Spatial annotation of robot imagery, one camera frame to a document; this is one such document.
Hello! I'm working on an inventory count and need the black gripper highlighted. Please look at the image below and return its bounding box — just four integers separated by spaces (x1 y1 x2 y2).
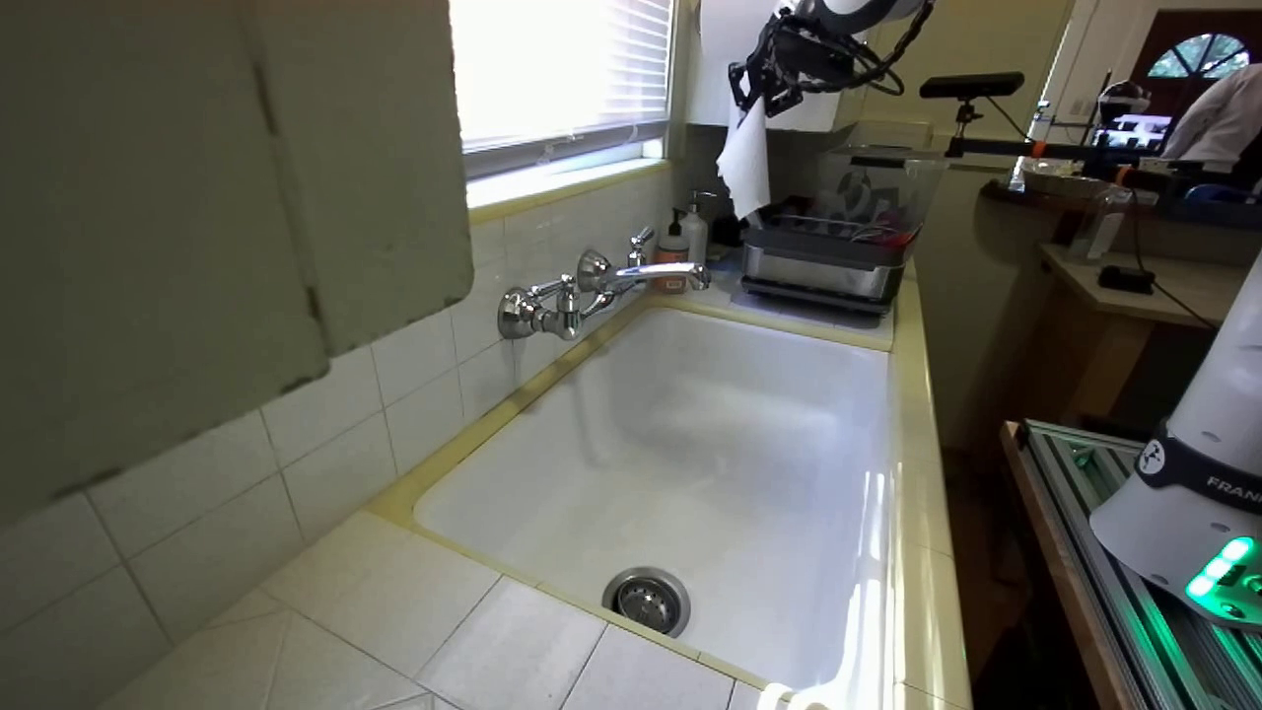
724 6 874 113

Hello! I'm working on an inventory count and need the white paper towel sheet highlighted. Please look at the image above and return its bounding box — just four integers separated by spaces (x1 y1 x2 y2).
719 104 768 215

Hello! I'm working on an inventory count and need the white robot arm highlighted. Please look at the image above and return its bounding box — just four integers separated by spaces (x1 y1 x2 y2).
724 0 1262 626

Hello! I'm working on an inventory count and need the grey dish drying rack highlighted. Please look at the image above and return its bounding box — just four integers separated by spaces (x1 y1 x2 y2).
743 165 924 314

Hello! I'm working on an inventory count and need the soap dispenser bottle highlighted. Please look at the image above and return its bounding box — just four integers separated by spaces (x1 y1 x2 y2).
653 214 689 296

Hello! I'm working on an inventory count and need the window with white blinds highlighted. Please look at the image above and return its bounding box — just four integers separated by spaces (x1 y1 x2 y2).
448 0 676 210

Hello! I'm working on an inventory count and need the small lit monitor screen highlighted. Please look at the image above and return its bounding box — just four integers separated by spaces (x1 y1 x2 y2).
1103 110 1170 155

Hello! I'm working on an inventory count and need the white porcelain sink basin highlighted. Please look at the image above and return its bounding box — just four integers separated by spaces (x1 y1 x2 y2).
413 307 891 686

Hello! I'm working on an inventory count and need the wooden side table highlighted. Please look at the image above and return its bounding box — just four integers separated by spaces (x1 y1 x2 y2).
1023 246 1248 436

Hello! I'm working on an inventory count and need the metal sink drain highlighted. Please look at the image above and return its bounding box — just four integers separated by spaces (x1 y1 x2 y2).
602 568 689 633

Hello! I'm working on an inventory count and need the beige upper cabinet door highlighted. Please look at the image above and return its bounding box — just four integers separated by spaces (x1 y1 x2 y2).
0 0 472 523

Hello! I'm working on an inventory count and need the black camera bar on stand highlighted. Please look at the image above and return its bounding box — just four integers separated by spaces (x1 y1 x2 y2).
918 72 1027 127

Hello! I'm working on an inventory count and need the chrome wall faucet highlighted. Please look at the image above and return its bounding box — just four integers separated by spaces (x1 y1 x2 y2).
496 228 706 339

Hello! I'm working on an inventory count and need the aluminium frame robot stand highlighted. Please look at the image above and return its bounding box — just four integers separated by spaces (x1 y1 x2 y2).
999 417 1262 710

